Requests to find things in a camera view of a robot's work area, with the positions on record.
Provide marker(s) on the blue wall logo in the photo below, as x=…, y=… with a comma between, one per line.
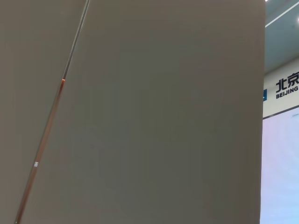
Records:
x=264, y=94

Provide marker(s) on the black wall lettering sign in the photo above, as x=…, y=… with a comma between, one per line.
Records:
x=281, y=86

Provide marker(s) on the large wall display screen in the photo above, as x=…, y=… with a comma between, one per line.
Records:
x=282, y=168

